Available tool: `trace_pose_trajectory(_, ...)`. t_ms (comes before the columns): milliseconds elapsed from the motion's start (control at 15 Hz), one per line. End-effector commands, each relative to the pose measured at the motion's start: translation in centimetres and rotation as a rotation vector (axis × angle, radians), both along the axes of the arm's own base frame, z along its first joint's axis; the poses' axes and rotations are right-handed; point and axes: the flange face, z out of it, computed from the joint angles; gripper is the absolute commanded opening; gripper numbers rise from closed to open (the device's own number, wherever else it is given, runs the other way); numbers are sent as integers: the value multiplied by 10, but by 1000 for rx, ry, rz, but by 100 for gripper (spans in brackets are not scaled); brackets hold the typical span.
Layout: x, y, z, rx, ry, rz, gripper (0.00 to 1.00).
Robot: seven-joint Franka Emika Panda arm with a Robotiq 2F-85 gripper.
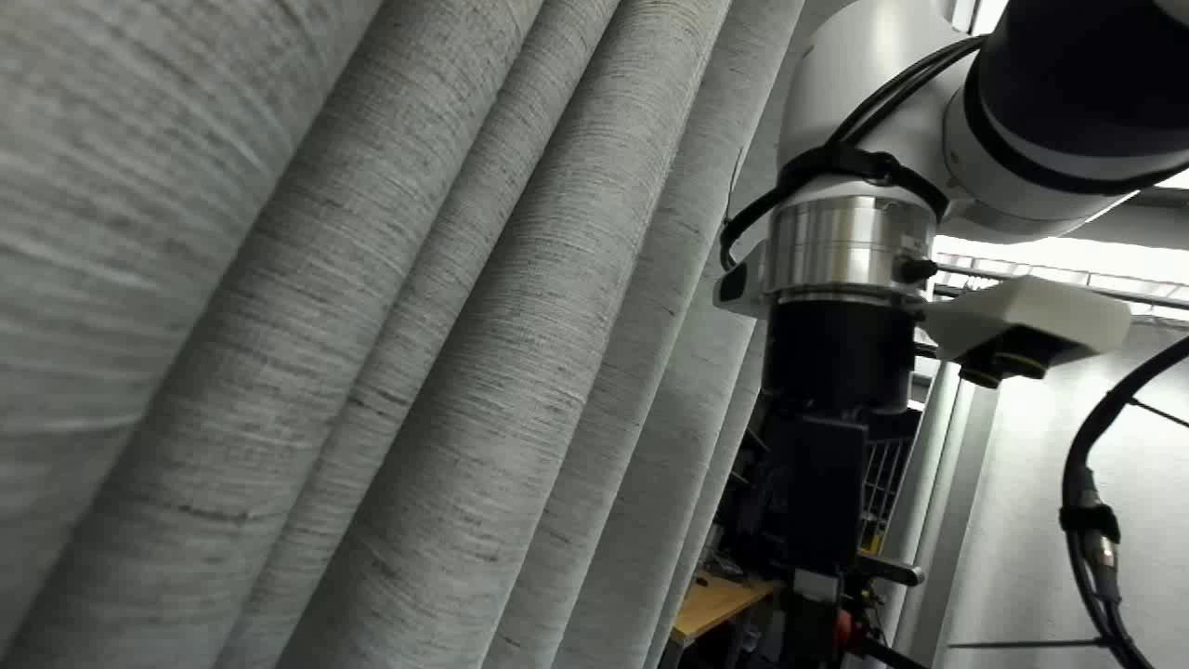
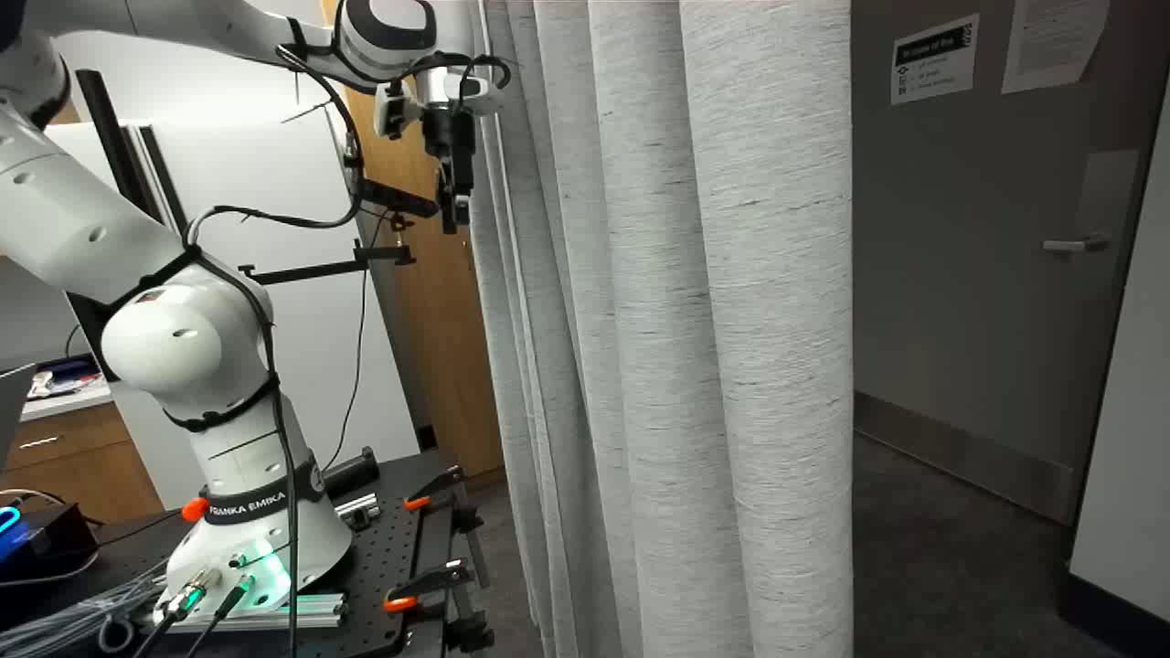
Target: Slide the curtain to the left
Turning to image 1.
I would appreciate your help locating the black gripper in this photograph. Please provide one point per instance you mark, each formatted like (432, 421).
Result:
(828, 409)

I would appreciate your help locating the grey textured fabric curtain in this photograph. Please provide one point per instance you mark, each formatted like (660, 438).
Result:
(372, 346)

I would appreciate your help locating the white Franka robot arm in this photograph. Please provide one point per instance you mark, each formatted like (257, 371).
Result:
(991, 112)

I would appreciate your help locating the grey metal column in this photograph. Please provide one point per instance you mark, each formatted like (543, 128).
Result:
(944, 495)

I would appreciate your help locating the wooden workbench top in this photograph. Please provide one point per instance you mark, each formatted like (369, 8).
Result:
(720, 599)

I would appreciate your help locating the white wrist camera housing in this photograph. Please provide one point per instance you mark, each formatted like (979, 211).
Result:
(1026, 320)

